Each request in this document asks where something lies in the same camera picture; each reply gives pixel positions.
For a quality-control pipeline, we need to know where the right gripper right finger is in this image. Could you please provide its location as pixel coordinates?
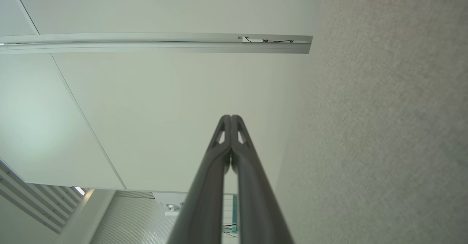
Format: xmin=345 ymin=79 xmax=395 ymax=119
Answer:
xmin=231 ymin=115 xmax=295 ymax=244

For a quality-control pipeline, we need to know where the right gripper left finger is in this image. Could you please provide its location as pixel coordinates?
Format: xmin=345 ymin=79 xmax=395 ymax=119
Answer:
xmin=166 ymin=115 xmax=233 ymax=244

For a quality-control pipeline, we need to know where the white ceiling spotlight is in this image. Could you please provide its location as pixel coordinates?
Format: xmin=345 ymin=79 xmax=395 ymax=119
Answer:
xmin=153 ymin=192 xmax=190 ymax=218

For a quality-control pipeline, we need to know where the grey partition post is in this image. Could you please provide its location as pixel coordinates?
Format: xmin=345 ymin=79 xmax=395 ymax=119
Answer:
xmin=0 ymin=33 xmax=313 ymax=55

